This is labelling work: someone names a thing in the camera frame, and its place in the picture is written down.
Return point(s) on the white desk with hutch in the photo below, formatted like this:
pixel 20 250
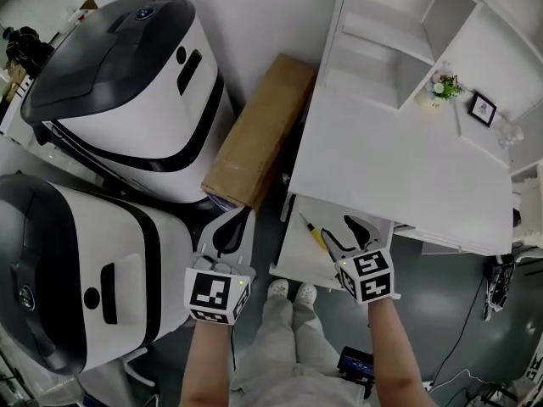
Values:
pixel 403 163

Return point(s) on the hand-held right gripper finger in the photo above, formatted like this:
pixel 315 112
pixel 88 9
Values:
pixel 365 233
pixel 337 250

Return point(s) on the large white black robot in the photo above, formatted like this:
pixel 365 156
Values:
pixel 140 113
pixel 119 269

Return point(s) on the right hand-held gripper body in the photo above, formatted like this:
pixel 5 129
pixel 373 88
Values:
pixel 369 276

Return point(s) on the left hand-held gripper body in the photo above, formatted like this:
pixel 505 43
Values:
pixel 208 291

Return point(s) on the tall brown cardboard box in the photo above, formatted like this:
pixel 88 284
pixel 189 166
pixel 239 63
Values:
pixel 254 142

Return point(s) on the black garment heap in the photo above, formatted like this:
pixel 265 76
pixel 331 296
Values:
pixel 25 49

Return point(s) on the white drawer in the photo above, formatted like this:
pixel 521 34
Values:
pixel 301 257

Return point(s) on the clear glass ornament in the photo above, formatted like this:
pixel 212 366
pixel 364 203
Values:
pixel 511 136

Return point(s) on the person's light trousers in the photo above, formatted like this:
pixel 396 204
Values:
pixel 288 354

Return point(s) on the person's white shoe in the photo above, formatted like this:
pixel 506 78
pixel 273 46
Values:
pixel 306 293
pixel 278 288

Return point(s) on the person's right white shoe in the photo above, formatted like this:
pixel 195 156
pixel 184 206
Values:
pixel 306 293

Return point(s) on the small potted flower plant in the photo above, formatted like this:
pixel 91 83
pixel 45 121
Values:
pixel 445 88

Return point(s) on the black picture frame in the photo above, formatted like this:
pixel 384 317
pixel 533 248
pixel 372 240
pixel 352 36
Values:
pixel 482 109

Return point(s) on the person's left forearm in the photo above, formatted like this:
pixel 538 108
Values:
pixel 208 363

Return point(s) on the black equipment pile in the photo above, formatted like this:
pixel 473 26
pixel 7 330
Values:
pixel 498 286

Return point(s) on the small open cardboard box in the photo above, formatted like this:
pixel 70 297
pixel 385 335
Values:
pixel 89 3

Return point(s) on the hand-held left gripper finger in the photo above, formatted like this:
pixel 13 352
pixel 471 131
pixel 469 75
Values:
pixel 251 240
pixel 210 238

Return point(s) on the person's left white shoe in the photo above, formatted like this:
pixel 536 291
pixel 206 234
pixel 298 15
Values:
pixel 278 288

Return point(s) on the person's right forearm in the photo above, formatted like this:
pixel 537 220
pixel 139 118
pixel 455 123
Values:
pixel 392 354

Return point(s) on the black device with screen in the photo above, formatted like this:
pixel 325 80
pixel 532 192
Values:
pixel 356 365

